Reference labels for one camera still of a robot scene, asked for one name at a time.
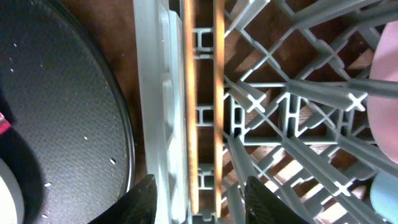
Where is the red snack wrapper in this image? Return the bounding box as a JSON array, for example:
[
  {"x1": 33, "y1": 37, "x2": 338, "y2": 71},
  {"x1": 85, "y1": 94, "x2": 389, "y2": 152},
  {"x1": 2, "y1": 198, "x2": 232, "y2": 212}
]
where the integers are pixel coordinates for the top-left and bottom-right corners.
[{"x1": 0, "y1": 113, "x2": 11, "y2": 134}]

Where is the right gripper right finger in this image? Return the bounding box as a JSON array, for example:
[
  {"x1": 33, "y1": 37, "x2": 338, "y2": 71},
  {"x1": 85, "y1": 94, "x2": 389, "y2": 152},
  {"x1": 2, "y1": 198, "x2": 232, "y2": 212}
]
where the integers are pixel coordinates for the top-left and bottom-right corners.
[{"x1": 244, "y1": 176, "x2": 308, "y2": 224}]

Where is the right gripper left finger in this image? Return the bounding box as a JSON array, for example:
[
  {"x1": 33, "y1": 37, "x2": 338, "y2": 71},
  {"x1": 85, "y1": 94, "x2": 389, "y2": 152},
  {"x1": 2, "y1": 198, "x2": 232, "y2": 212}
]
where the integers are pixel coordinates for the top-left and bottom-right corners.
[{"x1": 89, "y1": 174, "x2": 157, "y2": 224}]

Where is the grey plate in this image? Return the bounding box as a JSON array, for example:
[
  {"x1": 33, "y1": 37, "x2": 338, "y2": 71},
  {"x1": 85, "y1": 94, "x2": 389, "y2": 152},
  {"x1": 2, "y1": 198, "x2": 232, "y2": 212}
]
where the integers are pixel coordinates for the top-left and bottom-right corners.
[{"x1": 1, "y1": 159, "x2": 25, "y2": 224}]

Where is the wooden chopstick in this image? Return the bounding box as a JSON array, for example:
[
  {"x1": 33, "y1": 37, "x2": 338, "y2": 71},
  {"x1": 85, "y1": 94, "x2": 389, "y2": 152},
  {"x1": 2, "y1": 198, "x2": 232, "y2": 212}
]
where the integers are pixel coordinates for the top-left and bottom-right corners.
[
  {"x1": 213, "y1": 0, "x2": 225, "y2": 219},
  {"x1": 181, "y1": 0, "x2": 199, "y2": 215}
]

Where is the grey dishwasher rack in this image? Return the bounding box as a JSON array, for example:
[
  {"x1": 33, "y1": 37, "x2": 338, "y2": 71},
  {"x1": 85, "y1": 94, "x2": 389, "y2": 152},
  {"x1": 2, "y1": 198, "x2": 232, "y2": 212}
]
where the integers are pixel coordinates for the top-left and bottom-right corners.
[{"x1": 133, "y1": 0, "x2": 397, "y2": 223}]

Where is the round black tray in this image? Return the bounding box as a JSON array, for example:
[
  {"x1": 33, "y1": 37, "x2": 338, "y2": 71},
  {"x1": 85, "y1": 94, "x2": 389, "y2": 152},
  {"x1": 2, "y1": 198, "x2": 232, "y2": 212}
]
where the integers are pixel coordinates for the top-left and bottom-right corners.
[{"x1": 1, "y1": 0, "x2": 134, "y2": 223}]

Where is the pink white bowl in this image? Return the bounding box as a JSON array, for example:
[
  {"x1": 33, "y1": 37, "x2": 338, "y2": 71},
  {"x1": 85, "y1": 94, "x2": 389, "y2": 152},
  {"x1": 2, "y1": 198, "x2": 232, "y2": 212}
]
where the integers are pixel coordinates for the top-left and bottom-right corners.
[{"x1": 368, "y1": 21, "x2": 397, "y2": 162}]

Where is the light blue cup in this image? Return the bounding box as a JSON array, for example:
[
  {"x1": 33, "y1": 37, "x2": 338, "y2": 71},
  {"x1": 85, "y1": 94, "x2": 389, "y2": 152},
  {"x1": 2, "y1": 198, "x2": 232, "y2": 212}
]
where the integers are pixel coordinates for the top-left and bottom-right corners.
[{"x1": 370, "y1": 172, "x2": 397, "y2": 224}]

